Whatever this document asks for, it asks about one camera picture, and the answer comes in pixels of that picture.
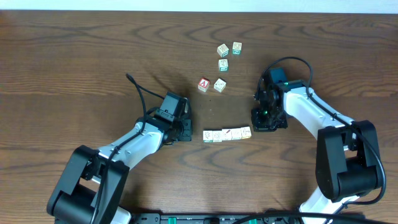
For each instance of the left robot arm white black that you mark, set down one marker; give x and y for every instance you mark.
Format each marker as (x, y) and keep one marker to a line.
(90, 187)

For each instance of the wooden block green 4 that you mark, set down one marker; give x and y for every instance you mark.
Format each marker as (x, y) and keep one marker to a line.
(222, 50)

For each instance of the wooden block blue X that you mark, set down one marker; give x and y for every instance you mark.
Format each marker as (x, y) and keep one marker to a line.
(226, 134)

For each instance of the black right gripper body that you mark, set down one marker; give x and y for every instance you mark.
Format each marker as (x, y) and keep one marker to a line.
(268, 119)

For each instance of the wooden block green L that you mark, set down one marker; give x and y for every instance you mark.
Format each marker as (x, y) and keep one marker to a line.
(223, 65)

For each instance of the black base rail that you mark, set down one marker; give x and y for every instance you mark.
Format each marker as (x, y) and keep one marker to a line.
(268, 217)

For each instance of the wooden block green J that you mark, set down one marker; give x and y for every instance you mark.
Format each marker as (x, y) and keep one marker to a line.
(246, 132)

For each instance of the wooden block red A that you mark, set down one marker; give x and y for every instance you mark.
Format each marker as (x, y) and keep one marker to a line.
(203, 84)

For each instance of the wooden block yellow W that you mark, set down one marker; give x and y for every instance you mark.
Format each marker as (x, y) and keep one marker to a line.
(219, 85)

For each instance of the wooden block umbrella seven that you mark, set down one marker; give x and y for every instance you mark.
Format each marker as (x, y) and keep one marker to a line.
(207, 136)

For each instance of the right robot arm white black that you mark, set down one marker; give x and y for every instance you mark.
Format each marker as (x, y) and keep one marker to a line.
(348, 162)

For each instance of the wooden block bee picture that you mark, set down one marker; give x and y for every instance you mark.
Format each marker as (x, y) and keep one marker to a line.
(217, 136)

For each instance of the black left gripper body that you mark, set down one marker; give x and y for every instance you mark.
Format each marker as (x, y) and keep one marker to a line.
(186, 130)

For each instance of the wooden block green Z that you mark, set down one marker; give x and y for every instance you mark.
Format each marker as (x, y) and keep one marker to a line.
(237, 48)

